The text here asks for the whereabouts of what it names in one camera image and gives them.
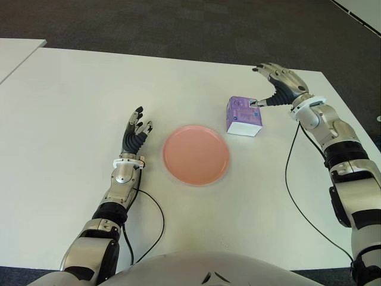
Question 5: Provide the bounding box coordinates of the white desk with black edge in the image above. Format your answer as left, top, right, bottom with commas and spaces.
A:
329, 0, 381, 33

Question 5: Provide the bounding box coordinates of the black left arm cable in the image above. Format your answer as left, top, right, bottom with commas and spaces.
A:
120, 166, 165, 266

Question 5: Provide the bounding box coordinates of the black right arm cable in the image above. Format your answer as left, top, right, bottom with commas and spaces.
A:
285, 123, 355, 263

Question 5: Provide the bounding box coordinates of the silver robot torso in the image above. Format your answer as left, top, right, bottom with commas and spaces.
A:
26, 251, 328, 286

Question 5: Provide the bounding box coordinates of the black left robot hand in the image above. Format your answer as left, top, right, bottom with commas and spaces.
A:
120, 105, 154, 156

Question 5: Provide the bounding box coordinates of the white side table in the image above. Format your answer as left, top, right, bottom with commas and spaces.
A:
0, 38, 47, 85

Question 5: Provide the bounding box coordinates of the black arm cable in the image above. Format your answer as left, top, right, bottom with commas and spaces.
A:
120, 166, 165, 266
285, 123, 355, 263

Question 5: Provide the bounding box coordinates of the pink round plate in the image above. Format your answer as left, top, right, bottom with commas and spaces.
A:
162, 124, 231, 186

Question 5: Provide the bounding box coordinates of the purple tissue paper pack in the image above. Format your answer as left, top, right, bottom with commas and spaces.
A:
225, 95, 263, 137

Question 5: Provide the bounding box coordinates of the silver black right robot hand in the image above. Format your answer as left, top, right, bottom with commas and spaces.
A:
249, 62, 310, 108

